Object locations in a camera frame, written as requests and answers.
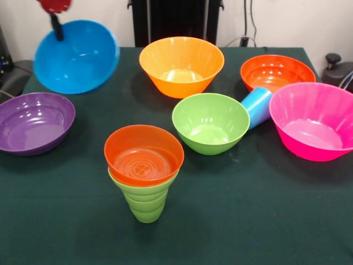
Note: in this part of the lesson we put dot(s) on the grey chair with black knob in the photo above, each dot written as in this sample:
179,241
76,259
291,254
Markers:
337,73

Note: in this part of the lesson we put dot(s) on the wide purple bowl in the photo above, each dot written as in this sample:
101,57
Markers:
33,129

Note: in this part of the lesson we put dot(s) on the large pink bowl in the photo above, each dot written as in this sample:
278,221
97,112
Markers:
311,129

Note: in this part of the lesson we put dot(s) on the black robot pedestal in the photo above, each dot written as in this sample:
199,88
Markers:
176,19

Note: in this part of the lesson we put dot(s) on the wide red-orange bowl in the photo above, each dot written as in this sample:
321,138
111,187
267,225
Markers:
275,74

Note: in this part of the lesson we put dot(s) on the small green bowl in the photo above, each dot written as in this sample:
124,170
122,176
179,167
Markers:
143,193

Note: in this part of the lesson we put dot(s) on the blue cup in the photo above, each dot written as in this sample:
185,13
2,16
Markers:
259,107

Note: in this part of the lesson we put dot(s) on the large green bowl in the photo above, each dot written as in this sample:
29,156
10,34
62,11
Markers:
211,129

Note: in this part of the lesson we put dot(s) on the blue bowl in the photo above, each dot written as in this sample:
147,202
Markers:
80,63

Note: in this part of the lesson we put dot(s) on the dark green tablecloth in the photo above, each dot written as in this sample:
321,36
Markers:
82,234

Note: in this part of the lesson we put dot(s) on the large yellow-orange bowl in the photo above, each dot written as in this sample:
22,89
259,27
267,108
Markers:
182,85

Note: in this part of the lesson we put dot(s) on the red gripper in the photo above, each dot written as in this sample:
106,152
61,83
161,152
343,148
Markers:
55,5

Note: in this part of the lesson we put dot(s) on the stack of green cups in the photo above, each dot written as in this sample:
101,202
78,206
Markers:
147,212

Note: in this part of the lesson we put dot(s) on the black equipment box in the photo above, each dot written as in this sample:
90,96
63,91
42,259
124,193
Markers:
5,52

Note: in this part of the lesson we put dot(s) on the small orange bowl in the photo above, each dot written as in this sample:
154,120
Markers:
143,165

